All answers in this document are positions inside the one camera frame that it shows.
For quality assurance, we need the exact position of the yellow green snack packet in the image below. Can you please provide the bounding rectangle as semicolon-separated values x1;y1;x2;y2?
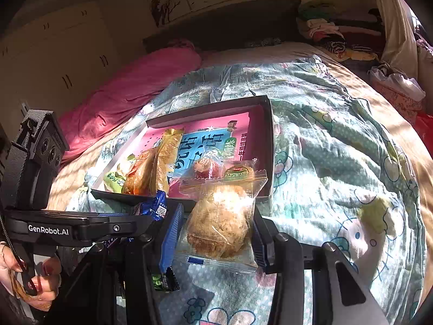
103;154;136;193

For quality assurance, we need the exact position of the person's left hand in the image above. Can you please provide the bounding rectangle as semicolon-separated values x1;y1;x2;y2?
0;240;63;312

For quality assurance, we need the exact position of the cream curtain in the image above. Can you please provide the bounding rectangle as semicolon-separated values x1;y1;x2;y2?
369;0;422;75

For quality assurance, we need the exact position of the pink patterned bag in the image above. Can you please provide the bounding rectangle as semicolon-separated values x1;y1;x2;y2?
369;64;427;124

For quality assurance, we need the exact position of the blue snack packet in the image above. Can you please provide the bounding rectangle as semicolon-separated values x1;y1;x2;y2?
130;190;169;222

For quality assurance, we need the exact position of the clear green label snack packet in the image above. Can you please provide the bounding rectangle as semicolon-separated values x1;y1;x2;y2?
221;157;267;183

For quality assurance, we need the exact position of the pile of clothes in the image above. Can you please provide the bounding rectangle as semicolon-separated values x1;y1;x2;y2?
297;2;386;63

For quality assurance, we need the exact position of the clear pastry bun packet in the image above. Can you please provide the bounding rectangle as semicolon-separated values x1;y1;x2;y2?
176;173;268;274

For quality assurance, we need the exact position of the printed cartoon bed sheet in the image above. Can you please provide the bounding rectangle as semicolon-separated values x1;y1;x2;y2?
47;54;430;325

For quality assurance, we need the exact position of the white wardrobe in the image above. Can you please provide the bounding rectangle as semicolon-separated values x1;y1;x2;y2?
0;2;123;143

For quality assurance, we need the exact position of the golden snack packet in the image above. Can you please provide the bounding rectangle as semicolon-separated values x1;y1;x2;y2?
154;128;185;193

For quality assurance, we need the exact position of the pink cardboard box tray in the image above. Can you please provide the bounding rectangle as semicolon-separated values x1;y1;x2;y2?
90;95;274;204

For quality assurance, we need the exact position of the orange rice cracker packet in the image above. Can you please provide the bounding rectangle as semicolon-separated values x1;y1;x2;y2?
122;148;159;197

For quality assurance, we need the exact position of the pink book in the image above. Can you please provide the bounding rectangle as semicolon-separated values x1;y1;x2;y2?
140;112;251;199

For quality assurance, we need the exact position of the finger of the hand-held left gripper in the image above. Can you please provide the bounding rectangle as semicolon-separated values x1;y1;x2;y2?
91;189;197;215

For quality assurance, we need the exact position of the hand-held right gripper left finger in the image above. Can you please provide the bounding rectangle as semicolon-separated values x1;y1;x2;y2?
44;203;185;325

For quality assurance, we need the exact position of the clear red label snack packet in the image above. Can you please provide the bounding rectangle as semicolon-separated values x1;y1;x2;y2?
189;157;224;181

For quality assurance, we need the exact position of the pink quilt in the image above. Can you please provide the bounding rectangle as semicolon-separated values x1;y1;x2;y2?
57;39;204;163

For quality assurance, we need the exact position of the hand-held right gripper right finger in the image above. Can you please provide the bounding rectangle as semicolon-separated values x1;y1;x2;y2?
252;206;389;325

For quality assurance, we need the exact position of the dark green snack packet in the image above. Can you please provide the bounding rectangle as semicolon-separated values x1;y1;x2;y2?
150;266;181;292

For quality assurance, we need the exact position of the dark headboard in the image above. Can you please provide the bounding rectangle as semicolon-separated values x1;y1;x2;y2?
142;0;302;55

